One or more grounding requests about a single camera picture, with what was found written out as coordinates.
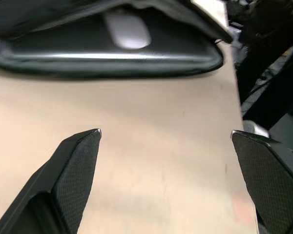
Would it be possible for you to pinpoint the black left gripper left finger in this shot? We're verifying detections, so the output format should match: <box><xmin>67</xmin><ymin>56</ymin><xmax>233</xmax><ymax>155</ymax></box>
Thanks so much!
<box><xmin>0</xmin><ymin>128</ymin><xmax>103</xmax><ymax>234</ymax></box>

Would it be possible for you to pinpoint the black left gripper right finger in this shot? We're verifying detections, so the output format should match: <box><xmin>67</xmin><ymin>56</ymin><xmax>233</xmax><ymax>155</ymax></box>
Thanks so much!
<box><xmin>230</xmin><ymin>129</ymin><xmax>293</xmax><ymax>234</ymax></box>

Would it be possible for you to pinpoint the black laptop bag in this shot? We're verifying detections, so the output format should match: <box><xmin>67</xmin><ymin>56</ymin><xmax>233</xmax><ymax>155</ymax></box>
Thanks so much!
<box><xmin>0</xmin><ymin>0</ymin><xmax>234</xmax><ymax>79</ymax></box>

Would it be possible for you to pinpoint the dark grey laptop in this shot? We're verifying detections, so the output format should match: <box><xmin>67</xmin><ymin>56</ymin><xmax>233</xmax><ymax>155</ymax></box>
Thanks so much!
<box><xmin>9</xmin><ymin>14</ymin><xmax>217</xmax><ymax>64</ymax></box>

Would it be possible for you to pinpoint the white computer mouse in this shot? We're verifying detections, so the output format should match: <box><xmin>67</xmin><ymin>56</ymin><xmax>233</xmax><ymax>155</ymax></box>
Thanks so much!
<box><xmin>104</xmin><ymin>12</ymin><xmax>152</xmax><ymax>50</ymax></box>

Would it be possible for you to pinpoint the silver robot body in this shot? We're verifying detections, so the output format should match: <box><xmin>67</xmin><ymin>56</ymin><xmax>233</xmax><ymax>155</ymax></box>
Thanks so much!
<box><xmin>242</xmin><ymin>120</ymin><xmax>271</xmax><ymax>139</ymax></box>

